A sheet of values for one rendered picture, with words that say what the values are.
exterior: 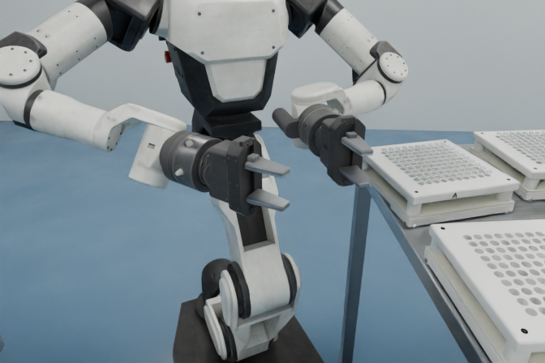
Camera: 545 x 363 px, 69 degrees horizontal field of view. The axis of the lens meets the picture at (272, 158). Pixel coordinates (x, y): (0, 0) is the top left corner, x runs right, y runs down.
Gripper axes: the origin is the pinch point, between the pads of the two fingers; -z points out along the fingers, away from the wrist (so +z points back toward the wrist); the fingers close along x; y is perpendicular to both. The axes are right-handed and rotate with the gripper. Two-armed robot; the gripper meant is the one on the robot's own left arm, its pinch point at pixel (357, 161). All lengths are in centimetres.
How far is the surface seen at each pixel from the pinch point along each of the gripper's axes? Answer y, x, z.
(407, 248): -12.5, 20.2, 0.3
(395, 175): -16.5, 11.6, 13.2
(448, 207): -24.5, 16.2, 5.1
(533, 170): -46.2, 11.7, 7.0
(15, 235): 119, 105, 166
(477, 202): -31.4, 16.2, 5.1
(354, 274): -24, 61, 38
